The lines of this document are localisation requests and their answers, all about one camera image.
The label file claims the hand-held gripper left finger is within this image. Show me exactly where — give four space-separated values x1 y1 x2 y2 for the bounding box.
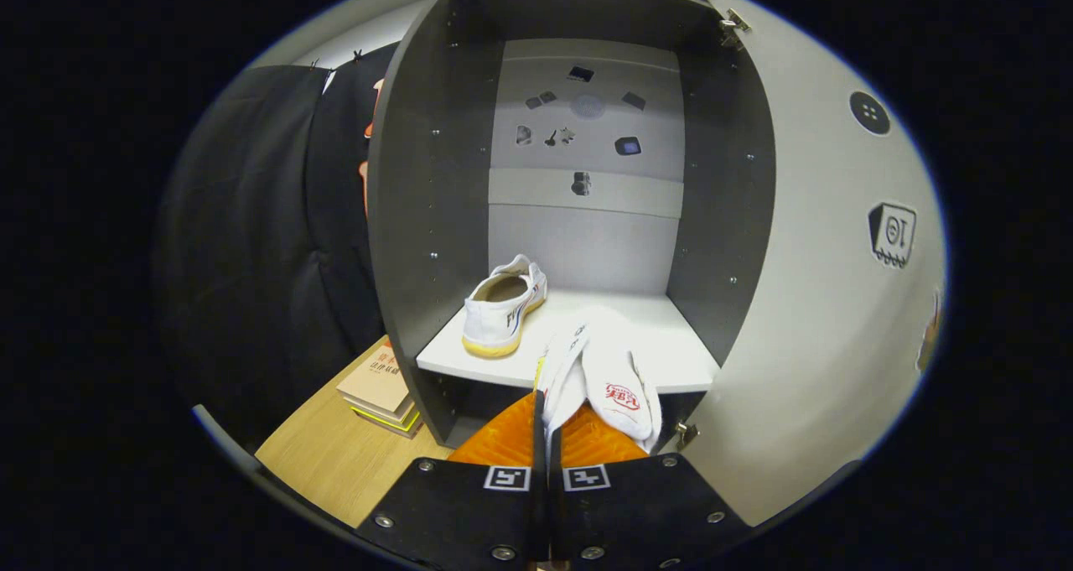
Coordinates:
356 391 550 568

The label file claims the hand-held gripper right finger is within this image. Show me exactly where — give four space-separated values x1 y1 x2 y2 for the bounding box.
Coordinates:
549 403 751 568

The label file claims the white canvas shoe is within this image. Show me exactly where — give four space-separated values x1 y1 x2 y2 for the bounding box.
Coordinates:
536 307 663 454
462 254 548 359

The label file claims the beige shoe cabinet door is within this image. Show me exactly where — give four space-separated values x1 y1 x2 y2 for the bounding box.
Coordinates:
671 0 948 528

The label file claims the grey shoe cabinet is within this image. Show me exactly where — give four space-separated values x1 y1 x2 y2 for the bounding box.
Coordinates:
366 0 776 450

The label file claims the stack of books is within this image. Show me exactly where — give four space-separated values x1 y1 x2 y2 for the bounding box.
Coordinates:
337 340 422 439

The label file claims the grey rounded object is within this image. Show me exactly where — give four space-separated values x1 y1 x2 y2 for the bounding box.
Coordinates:
193 403 262 473

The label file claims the black backdrop cloth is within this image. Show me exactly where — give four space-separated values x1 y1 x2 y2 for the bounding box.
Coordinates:
155 43 399 454

